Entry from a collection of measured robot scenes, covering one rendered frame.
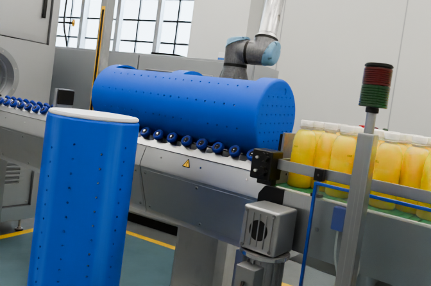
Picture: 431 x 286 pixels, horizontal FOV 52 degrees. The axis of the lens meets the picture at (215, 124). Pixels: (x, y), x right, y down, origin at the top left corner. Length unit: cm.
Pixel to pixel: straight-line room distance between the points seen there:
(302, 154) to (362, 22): 316
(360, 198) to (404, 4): 346
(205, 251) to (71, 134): 104
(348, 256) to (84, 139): 77
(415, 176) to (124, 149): 82
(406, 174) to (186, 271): 126
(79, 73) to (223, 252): 264
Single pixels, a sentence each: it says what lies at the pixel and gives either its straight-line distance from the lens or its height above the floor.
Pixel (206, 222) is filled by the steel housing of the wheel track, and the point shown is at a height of 68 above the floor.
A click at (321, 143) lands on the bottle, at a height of 104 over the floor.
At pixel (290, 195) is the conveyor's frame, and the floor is 89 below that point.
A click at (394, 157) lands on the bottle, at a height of 104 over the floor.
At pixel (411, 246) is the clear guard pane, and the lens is 116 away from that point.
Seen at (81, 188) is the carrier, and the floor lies 83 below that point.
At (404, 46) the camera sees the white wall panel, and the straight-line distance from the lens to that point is 432.
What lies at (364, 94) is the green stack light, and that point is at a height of 119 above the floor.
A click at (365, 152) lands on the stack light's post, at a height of 106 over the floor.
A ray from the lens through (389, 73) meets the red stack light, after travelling 105.
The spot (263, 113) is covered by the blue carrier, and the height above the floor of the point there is 111.
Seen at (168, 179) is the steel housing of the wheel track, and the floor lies 80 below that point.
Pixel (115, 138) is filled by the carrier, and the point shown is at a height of 98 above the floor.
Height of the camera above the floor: 113
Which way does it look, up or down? 3 degrees down
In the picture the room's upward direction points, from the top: 8 degrees clockwise
